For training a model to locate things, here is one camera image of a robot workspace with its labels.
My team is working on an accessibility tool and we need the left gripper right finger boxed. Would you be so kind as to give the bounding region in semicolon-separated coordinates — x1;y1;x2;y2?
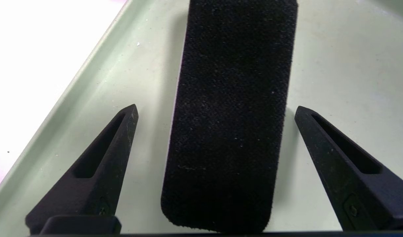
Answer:
294;106;403;231

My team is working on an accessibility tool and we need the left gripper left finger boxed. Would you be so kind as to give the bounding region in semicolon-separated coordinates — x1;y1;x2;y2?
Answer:
25;104;139;235

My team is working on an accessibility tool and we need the black and white eraser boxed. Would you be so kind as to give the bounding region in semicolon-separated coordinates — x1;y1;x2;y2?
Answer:
160;0;299;233

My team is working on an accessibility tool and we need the green plastic tray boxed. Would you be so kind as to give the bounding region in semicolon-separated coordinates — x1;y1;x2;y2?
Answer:
0;0;403;235

